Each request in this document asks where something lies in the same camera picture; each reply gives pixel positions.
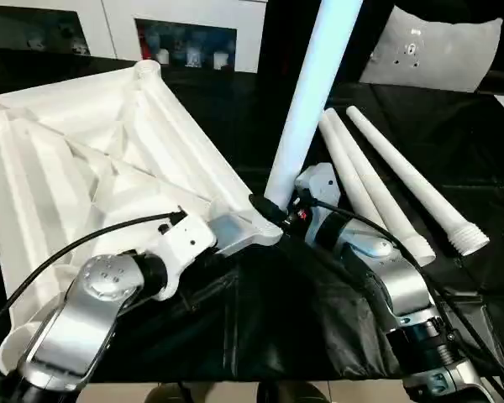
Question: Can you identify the black robot foot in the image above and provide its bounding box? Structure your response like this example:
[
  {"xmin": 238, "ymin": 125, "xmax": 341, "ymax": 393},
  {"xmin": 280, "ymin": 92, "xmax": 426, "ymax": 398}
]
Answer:
[
  {"xmin": 143, "ymin": 385, "xmax": 196, "ymax": 403},
  {"xmin": 256, "ymin": 382, "xmax": 322, "ymax": 403}
]

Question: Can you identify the black right robot foot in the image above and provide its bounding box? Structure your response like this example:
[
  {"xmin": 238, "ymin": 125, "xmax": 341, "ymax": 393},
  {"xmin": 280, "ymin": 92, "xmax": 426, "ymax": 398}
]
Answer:
[{"xmin": 256, "ymin": 382, "xmax": 322, "ymax": 403}]

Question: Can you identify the black left robot foot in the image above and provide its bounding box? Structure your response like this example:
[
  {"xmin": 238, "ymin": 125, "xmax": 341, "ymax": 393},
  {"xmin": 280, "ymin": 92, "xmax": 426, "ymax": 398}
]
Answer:
[{"xmin": 143, "ymin": 385, "xmax": 196, "ymax": 403}]

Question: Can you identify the black box with yellow label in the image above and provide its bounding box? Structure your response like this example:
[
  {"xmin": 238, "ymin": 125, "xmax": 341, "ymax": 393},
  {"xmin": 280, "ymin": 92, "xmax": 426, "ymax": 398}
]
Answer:
[{"xmin": 265, "ymin": 0, "xmax": 397, "ymax": 85}]

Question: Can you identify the white plastic table top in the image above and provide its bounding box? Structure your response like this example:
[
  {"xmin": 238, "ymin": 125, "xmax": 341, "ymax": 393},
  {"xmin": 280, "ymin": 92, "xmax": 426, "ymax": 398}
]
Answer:
[{"xmin": 0, "ymin": 60, "xmax": 283, "ymax": 375}]

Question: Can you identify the white cabinet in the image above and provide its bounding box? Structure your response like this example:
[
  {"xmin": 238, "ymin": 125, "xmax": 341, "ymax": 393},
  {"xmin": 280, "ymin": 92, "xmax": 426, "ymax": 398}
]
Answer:
[{"xmin": 0, "ymin": 0, "xmax": 270, "ymax": 73}]

